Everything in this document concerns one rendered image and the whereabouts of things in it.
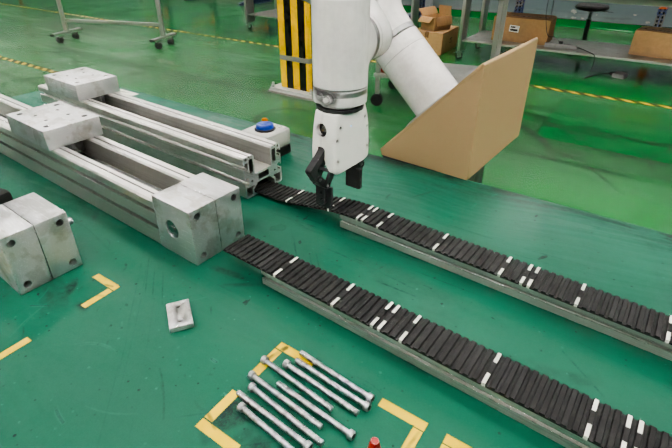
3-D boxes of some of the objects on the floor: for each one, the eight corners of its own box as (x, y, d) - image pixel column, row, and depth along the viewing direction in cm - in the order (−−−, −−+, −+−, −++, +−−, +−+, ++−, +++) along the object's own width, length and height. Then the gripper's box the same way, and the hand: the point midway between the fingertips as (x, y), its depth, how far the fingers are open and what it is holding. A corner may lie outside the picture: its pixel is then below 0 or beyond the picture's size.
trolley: (496, 99, 395) (519, -34, 346) (489, 120, 351) (514, -29, 301) (379, 86, 429) (385, -37, 380) (359, 104, 385) (362, -33, 335)
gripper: (352, 81, 81) (350, 172, 90) (284, 107, 69) (290, 210, 77) (389, 88, 77) (384, 183, 86) (324, 118, 65) (326, 224, 74)
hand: (339, 190), depth 81 cm, fingers open, 8 cm apart
